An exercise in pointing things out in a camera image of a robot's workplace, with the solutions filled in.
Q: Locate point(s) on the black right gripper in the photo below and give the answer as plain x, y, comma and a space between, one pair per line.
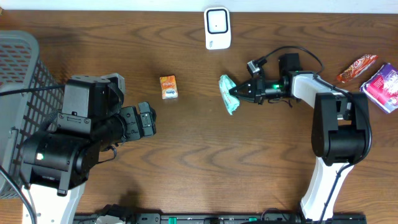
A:
255, 91

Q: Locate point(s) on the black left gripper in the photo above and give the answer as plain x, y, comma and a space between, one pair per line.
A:
134, 123

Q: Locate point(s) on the teal snack wrapper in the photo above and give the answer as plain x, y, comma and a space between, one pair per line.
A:
230, 101

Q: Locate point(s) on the orange small snack box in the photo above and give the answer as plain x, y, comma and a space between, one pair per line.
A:
169, 87

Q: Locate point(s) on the red orange chocolate bar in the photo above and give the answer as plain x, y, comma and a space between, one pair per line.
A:
357, 68

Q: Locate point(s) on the purple snack packet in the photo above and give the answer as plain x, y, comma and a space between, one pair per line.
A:
381, 88

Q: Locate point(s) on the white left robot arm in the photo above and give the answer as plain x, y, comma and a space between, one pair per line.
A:
57, 159

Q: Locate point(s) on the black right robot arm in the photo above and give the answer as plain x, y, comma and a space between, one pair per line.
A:
341, 132

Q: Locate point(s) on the white barcode scanner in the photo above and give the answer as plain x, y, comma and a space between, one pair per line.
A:
217, 28

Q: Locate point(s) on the black mesh plastic basket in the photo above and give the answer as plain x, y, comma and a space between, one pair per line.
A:
23, 113

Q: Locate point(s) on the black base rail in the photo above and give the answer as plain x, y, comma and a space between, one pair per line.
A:
155, 218

